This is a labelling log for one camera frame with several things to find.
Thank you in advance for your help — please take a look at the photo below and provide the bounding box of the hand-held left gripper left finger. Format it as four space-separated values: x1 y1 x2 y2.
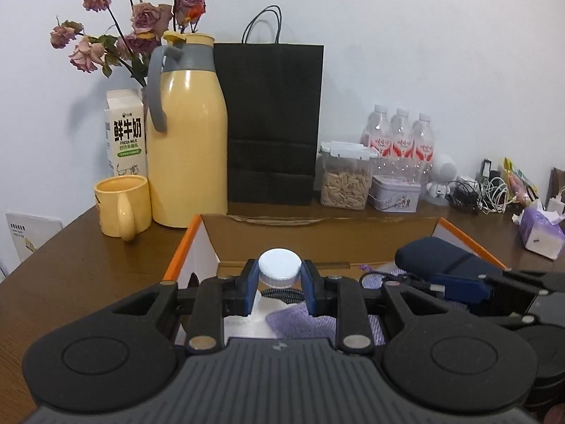
112 258 260 355

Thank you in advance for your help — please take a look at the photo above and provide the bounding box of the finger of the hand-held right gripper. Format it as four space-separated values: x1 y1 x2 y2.
482 267 565 295
430 275 545 319

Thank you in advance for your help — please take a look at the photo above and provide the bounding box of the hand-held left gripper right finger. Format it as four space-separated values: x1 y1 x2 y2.
300 258 456 356

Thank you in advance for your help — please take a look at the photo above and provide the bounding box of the white capped bottle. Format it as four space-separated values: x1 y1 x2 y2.
257 249 303 292

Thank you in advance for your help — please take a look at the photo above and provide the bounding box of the dark blue case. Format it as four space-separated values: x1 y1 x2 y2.
394 237 508 285

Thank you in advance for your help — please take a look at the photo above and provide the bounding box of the orange and white cardboard box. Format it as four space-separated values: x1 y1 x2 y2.
163 213 508 346

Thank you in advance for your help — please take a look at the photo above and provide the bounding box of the purple cloth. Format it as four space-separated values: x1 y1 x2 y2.
264 269 399 346

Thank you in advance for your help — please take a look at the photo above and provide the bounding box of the purple tissue pack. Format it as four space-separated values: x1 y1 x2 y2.
512 199 565 260

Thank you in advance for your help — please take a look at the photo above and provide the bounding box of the white charger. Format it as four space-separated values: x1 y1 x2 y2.
547 188 565 216

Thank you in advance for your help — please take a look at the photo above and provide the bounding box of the colourful snack packet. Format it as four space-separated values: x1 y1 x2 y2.
503 158 540 206

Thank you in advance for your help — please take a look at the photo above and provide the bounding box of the clear seed container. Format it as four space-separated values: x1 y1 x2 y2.
318 140 379 210

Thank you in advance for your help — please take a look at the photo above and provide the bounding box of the pale printed tin box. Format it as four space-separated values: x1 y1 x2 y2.
368 174 422 213

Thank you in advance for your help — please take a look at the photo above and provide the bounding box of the white robot figurine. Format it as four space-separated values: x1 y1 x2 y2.
427 154 459 207

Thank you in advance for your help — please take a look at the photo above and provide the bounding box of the black charger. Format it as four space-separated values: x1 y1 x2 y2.
480 158 501 186

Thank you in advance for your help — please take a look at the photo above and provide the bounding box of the yellow mug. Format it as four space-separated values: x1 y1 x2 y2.
94 175 152 242

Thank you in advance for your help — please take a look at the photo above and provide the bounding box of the clear water bottle red label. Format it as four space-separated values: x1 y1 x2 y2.
362 105 394 160
391 108 414 162
411 113 435 177

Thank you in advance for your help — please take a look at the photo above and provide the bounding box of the yellow thermos jug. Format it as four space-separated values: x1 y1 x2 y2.
147 31 229 229

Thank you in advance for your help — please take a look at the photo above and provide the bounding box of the black paper bag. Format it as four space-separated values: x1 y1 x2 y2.
214 6 325 206

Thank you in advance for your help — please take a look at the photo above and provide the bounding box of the white milk carton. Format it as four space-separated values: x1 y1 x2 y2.
105 89 148 177

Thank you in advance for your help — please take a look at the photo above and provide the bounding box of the white booklet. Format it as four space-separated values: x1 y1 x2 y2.
6 211 63 262

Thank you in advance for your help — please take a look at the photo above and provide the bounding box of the dried pink flower bouquet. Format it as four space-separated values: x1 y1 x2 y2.
50 0 207 89

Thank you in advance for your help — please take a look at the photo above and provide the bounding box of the white cable tangle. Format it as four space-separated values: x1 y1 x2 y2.
479 177 530 214

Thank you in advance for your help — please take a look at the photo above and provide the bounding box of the black cable tangle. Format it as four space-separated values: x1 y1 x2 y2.
450 179 485 213

